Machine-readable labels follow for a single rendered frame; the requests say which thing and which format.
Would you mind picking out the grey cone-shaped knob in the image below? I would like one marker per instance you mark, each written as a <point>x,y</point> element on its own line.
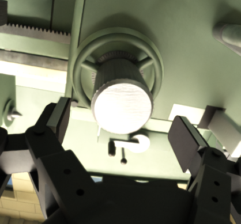
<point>12,113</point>

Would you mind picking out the grey rectangular block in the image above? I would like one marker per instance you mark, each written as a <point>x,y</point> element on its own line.
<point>221,125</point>

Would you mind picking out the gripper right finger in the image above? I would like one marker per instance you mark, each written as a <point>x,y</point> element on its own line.
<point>184,142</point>

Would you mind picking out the white lever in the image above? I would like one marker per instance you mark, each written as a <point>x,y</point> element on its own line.
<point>141,144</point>

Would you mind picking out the dark grey way bar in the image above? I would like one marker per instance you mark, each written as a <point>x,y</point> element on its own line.
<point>32,59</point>

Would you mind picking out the grey toothed rack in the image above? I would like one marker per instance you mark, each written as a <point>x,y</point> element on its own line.
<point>34,33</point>

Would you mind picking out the dark ball-ended pin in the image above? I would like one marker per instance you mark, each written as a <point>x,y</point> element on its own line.
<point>123,160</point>

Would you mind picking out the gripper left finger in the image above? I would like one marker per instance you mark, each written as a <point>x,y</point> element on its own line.
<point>48,156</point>

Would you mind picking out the small grey bolt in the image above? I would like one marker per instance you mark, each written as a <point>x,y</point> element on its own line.
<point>74,103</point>

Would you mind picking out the green handwheel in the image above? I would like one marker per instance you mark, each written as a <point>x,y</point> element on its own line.
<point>76,79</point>

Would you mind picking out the green lathe body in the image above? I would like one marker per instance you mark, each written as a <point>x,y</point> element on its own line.
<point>173,40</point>

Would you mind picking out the dark oblong knob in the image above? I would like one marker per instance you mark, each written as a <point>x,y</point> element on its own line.
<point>111,148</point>

